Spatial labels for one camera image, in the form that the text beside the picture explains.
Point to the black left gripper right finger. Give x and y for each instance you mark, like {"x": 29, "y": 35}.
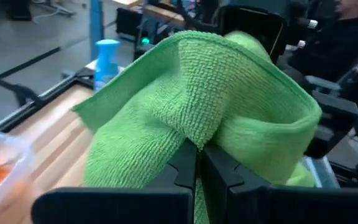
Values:
{"x": 275, "y": 205}

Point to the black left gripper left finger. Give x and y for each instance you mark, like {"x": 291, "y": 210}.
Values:
{"x": 135, "y": 205}

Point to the green microfiber towel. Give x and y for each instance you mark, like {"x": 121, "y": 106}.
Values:
{"x": 197, "y": 93}

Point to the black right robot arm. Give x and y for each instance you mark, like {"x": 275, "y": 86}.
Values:
{"x": 259, "y": 25}

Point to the large clear plastic bin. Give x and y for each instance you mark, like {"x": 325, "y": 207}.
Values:
{"x": 19, "y": 149}

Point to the blue spray bottle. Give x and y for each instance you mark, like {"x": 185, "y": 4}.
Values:
{"x": 106, "y": 62}

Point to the person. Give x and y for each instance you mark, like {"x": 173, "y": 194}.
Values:
{"x": 331, "y": 46}

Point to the black aluminium rig frame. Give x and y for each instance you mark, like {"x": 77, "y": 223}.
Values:
{"x": 42, "y": 99}

